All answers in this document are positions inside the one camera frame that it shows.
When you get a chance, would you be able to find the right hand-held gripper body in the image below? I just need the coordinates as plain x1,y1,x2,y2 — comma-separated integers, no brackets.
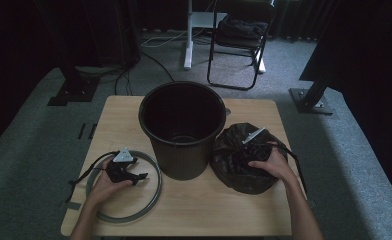
235,127,273,169

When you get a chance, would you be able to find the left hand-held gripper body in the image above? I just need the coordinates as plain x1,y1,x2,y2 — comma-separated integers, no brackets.
105,147,139,186

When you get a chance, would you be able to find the grey bin rim ring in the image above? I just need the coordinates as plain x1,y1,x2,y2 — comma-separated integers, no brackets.
85,150,163,224

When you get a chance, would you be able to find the black trash bag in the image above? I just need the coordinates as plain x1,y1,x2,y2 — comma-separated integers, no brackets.
210,122,293,195

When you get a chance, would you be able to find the dark grey trash bin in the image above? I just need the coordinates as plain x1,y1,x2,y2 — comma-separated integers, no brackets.
138,80,227,182

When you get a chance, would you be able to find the person's right hand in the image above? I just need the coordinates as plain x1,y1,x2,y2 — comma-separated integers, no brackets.
248,141,297,184

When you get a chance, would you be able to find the person's left hand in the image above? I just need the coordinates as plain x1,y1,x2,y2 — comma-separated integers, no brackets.
87,156,135,210

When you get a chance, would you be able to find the grey metal stand base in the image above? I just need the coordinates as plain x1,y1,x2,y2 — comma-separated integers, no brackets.
288,79,336,117

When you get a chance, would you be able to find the black stand base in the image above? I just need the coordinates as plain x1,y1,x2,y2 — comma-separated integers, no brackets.
47,64,101,107

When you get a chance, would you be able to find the black folding chair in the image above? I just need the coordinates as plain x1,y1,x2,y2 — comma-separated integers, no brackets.
206,0,277,92

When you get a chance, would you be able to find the dark folded cloth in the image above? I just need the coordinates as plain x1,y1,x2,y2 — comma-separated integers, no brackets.
218,14,269,40

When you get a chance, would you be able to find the black curtain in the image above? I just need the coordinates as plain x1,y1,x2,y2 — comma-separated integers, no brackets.
298,0,392,209
0,0,142,156

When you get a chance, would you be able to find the right hand-held gripper cable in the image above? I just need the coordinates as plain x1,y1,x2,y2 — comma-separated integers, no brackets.
267,143,308,194

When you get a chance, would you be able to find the black floor cable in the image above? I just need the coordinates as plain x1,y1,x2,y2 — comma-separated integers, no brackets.
138,49,176,83

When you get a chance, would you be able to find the white desk frame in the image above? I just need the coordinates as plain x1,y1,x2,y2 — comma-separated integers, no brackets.
183,0,267,74

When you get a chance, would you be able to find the white floor cable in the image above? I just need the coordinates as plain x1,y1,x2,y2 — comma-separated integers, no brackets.
139,28,189,48

